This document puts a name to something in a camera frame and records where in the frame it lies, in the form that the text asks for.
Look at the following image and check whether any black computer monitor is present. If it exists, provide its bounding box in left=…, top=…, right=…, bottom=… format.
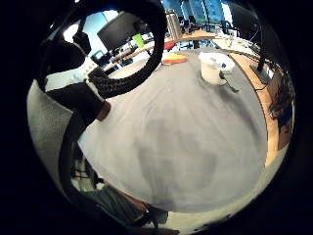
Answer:
left=96, top=11, right=149, bottom=52

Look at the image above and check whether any green object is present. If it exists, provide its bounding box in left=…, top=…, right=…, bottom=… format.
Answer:
left=131, top=32, right=147, bottom=50

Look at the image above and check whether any orange and yellow flat object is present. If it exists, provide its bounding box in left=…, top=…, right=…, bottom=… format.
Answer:
left=161, top=53, right=190, bottom=66

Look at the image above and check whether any grey tablecloth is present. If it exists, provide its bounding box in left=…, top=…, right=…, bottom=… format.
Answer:
left=76, top=48, right=270, bottom=215

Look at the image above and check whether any red object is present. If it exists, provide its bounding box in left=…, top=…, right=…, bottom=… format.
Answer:
left=163, top=41, right=177, bottom=52

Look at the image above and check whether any the person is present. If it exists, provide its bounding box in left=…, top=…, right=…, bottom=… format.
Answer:
left=69, top=181, right=170, bottom=230

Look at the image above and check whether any metal water bottle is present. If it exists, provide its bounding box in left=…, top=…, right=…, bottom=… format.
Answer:
left=164, top=9, right=184, bottom=42

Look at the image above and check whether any white plastic bucket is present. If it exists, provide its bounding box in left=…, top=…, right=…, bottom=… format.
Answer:
left=198, top=51, right=236, bottom=86

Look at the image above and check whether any black monitor on stand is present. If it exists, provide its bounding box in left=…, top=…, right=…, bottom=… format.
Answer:
left=228, top=1, right=273, bottom=85

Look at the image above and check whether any black tool handle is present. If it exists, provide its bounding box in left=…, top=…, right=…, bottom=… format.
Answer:
left=218, top=70, right=241, bottom=94

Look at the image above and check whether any tangle of black cables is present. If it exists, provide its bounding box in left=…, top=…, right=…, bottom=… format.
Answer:
left=268, top=72, right=296, bottom=133

